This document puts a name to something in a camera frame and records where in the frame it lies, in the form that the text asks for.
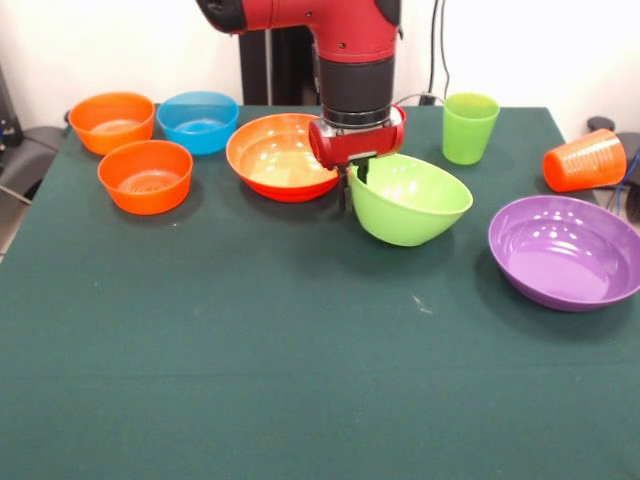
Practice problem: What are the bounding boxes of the dark green tablecloth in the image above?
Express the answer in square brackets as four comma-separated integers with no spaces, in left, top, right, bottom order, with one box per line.
[0,103,640,480]

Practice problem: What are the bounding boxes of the green cup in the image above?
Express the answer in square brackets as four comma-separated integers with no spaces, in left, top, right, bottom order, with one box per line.
[442,92,501,166]

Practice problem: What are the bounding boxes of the purple bowl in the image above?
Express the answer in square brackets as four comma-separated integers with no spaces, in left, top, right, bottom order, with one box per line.
[487,194,640,313]

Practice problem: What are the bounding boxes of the green bowl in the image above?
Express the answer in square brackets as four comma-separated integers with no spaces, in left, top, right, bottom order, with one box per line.
[345,152,474,248]

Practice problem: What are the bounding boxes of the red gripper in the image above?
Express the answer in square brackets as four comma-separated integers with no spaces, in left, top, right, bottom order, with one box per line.
[308,118,405,215]

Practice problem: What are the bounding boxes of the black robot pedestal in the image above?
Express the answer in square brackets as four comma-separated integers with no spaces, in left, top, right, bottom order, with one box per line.
[234,0,406,107]

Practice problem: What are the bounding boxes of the black hanging cable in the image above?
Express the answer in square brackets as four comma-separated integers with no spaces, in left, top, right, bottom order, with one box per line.
[428,0,454,106]

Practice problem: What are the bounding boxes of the blue bowl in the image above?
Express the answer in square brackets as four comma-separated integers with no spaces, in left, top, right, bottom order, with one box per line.
[155,90,240,157]

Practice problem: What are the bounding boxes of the orange cup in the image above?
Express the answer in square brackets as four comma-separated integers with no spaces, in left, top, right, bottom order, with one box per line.
[542,127,628,194]

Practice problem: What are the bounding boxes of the wide orange bowl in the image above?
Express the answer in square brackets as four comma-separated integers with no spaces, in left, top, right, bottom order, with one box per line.
[225,112,341,204]

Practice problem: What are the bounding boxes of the small orange bowl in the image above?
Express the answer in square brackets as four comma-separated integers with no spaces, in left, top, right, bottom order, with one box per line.
[68,91,157,156]
[96,139,194,217]

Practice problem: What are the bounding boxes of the dark equipment rack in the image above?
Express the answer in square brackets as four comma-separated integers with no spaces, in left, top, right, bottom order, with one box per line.
[0,64,21,149]

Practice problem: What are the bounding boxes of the grey chair base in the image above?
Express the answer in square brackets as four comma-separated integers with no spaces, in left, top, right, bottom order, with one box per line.
[0,124,66,206]

